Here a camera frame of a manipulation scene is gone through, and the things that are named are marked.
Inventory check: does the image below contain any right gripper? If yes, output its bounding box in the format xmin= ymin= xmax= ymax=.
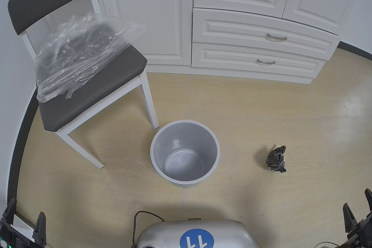
xmin=343 ymin=188 xmax=372 ymax=248

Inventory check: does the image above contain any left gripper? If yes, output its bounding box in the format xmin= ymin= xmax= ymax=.
xmin=0 ymin=197 xmax=47 ymax=248

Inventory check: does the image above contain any black plastic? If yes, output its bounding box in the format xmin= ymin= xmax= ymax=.
xmin=266 ymin=144 xmax=288 ymax=173

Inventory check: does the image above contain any clear plastic bag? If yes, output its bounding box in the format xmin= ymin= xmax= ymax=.
xmin=34 ymin=13 xmax=146 ymax=103

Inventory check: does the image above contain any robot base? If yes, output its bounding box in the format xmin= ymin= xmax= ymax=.
xmin=137 ymin=219 xmax=260 ymax=248

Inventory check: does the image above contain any white trash bin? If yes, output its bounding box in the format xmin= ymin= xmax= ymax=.
xmin=150 ymin=120 xmax=220 ymax=186

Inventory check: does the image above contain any black cable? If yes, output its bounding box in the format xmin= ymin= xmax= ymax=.
xmin=132 ymin=211 xmax=166 ymax=247
xmin=316 ymin=240 xmax=349 ymax=248

